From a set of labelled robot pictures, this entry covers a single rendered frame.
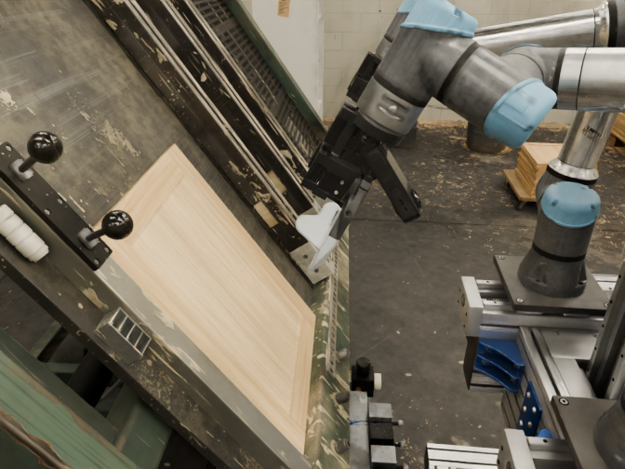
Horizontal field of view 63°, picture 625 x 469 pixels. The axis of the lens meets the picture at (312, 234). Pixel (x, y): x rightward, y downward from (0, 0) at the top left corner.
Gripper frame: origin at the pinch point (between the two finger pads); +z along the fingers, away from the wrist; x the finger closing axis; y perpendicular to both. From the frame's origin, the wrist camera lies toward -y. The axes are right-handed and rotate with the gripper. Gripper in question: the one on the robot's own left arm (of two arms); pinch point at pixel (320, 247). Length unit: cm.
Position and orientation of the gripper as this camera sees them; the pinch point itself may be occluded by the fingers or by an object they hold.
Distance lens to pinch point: 74.1
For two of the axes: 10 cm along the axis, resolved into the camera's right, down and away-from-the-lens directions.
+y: -8.8, -4.7, -1.2
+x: -1.3, 4.7, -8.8
